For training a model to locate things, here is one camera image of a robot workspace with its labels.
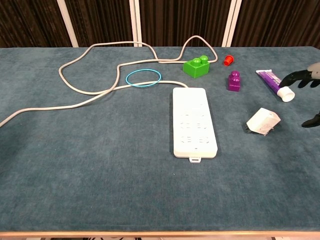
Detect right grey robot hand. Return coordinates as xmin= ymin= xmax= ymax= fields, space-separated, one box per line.
xmin=277 ymin=62 xmax=320 ymax=128

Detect white plug adapter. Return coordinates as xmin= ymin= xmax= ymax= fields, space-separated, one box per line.
xmin=246 ymin=107 xmax=282 ymax=137

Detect white power strip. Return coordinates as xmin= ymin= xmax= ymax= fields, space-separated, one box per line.
xmin=172 ymin=87 xmax=219 ymax=165

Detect purple and white toothpaste tube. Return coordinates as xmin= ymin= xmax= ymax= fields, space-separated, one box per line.
xmin=255 ymin=69 xmax=296 ymax=103

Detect purple toy building block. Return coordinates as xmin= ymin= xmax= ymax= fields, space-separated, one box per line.
xmin=227 ymin=70 xmax=242 ymax=93

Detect green toy building block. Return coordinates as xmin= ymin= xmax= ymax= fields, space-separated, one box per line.
xmin=182 ymin=54 xmax=211 ymax=79

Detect teal table cloth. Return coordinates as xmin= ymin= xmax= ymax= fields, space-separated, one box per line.
xmin=0 ymin=46 xmax=320 ymax=233

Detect white partition post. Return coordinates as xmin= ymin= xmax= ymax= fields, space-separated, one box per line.
xmin=128 ymin=0 xmax=143 ymax=48
xmin=221 ymin=0 xmax=243 ymax=47
xmin=56 ymin=0 xmax=80 ymax=48

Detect thin blue ring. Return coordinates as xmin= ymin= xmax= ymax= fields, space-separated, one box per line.
xmin=125 ymin=69 xmax=162 ymax=88

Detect white power cord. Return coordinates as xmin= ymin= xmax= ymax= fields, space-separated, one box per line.
xmin=0 ymin=35 xmax=218 ymax=128

